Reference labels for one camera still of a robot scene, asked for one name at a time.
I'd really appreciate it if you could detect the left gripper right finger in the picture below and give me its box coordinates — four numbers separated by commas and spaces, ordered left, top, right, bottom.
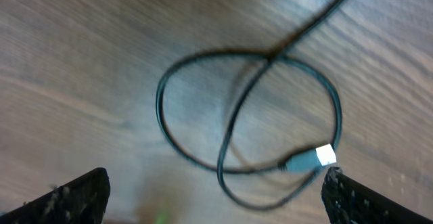
321, 166, 432, 224

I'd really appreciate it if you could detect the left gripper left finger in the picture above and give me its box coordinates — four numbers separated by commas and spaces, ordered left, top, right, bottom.
1, 167, 110, 224

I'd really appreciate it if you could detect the black usb cable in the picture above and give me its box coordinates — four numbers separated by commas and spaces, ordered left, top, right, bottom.
154, 0, 360, 212

